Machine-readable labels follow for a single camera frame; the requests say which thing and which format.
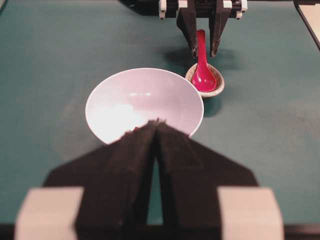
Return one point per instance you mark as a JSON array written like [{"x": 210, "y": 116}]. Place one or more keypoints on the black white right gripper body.
[{"x": 169, "y": 8}]

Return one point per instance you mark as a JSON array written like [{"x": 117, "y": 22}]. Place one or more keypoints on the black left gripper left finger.
[{"x": 97, "y": 196}]

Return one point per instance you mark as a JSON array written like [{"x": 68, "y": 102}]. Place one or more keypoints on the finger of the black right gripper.
[
  {"x": 217, "y": 21},
  {"x": 186, "y": 21}
]

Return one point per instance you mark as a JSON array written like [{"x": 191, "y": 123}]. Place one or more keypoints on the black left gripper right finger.
[{"x": 206, "y": 196}]

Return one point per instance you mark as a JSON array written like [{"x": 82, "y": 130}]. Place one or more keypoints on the red plastic spoon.
[{"x": 203, "y": 79}]

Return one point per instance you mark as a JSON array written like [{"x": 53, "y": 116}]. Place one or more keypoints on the crackle-glaze spoon rest dish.
[{"x": 220, "y": 82}]

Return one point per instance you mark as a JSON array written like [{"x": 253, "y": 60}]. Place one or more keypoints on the white bowl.
[{"x": 129, "y": 99}]

